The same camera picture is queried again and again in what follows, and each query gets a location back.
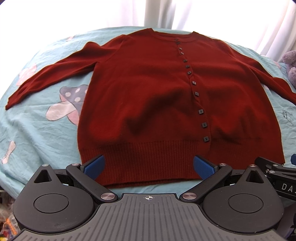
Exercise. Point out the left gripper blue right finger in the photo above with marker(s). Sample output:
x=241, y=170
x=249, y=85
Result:
x=213, y=176

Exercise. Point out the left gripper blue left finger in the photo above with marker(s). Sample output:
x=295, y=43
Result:
x=84, y=177

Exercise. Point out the dark red knit cardigan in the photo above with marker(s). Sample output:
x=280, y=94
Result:
x=157, y=100

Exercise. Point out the colourful clutter beside bed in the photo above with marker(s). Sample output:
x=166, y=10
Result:
x=9, y=226

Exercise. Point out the purple plush toy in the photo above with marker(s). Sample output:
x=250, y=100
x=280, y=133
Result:
x=289, y=60

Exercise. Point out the white sheer curtain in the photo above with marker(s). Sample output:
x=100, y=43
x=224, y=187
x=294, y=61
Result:
x=267, y=27

